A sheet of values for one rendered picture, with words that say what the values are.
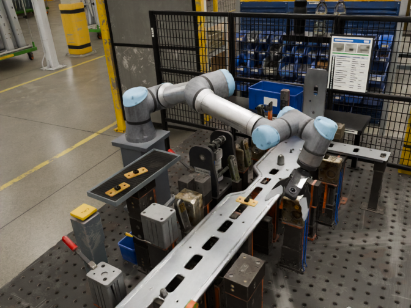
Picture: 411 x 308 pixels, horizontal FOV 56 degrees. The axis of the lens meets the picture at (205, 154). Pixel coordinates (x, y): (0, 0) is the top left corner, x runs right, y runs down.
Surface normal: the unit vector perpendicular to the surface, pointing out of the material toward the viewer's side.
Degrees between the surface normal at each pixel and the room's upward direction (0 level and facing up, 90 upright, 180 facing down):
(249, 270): 0
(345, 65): 90
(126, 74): 90
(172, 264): 0
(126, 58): 89
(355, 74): 90
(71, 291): 0
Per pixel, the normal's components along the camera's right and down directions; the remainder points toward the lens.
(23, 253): -0.06, -0.89
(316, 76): -0.53, 0.42
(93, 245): 0.84, 0.21
